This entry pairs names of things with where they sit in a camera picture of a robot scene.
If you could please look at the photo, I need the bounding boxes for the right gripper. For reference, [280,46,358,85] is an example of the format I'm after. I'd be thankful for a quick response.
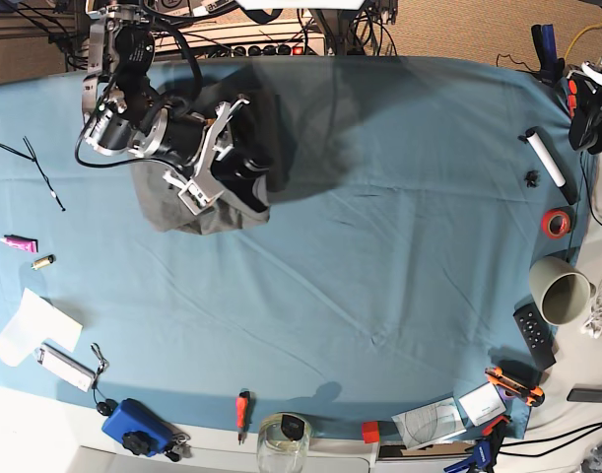
[152,96,275,216]

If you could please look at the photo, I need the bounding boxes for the grey T-shirt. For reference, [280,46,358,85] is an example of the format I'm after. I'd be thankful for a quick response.
[131,58,357,236]

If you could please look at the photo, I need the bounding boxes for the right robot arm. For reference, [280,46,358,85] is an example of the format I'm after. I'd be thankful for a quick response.
[77,1,271,216]

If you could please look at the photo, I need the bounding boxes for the black orange tool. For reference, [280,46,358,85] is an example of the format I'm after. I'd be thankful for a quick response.
[567,79,577,118]

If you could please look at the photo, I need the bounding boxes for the white black marker pen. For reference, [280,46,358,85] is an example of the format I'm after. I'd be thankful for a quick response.
[518,128,577,205]

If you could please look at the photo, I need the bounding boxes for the black small clip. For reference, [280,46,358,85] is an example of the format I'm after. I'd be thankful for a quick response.
[523,169,540,188]

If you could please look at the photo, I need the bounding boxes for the red tape roll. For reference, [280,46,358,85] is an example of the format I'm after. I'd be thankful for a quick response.
[541,209,572,239]

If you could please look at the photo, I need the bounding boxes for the black power strip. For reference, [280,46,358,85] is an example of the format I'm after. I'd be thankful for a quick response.
[209,43,305,57]

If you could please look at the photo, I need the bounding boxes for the beige mug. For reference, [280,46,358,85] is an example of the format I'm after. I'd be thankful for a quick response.
[528,256,596,326]

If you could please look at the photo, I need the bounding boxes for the blue table cloth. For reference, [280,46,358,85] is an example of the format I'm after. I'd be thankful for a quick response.
[0,57,593,439]

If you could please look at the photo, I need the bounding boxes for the black remote control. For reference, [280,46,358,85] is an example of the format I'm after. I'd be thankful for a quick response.
[513,303,556,372]

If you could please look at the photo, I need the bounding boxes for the pink tube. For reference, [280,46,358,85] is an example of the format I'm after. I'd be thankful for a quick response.
[0,235,38,253]

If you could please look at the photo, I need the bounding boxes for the red screwdriver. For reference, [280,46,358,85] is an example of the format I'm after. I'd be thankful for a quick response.
[235,390,251,444]

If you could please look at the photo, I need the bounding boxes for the white paper sheet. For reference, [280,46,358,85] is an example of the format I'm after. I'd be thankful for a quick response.
[0,288,83,367]

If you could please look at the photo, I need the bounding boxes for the white rectangular device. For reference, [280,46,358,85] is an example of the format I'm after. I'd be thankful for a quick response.
[33,344,95,392]

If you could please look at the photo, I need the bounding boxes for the blue box with knob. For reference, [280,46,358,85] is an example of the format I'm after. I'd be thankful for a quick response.
[101,398,173,457]

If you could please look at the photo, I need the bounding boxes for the glass jar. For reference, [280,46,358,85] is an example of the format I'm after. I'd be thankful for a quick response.
[257,412,312,473]

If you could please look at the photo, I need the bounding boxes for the black power brick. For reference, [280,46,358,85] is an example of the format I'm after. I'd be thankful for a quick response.
[567,385,602,404]

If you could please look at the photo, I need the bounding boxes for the orange utility knife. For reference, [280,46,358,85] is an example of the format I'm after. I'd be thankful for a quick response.
[484,367,545,408]

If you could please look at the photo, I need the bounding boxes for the red cube block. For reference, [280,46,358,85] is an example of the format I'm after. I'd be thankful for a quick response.
[362,421,380,444]

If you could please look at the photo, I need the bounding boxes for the white small box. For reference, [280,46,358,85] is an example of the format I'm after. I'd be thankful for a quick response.
[459,382,506,427]

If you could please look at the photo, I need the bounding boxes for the printed paper booklet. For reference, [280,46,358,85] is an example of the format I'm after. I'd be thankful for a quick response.
[392,397,467,449]

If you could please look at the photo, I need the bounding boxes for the blue clamp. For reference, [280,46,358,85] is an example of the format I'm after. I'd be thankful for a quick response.
[443,415,510,473]

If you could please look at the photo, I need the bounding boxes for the black cable tie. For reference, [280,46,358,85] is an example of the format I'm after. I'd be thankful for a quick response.
[0,136,68,213]

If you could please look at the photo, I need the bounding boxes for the black lanyard with clip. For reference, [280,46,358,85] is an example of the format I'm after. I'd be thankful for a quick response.
[90,343,115,416]

